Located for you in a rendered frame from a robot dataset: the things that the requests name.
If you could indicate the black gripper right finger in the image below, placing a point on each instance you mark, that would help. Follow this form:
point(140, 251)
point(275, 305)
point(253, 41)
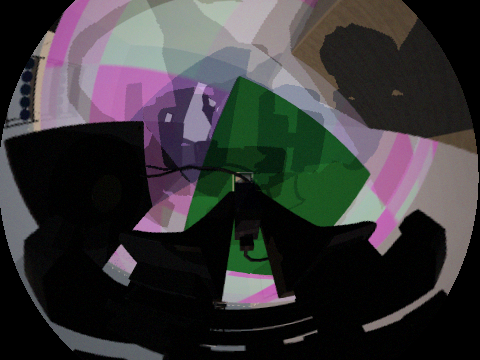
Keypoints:
point(295, 246)

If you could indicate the green circuit board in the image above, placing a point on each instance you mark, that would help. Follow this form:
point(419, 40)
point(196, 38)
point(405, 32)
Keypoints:
point(287, 154)

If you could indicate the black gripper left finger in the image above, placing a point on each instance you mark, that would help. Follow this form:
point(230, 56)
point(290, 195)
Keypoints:
point(202, 249)

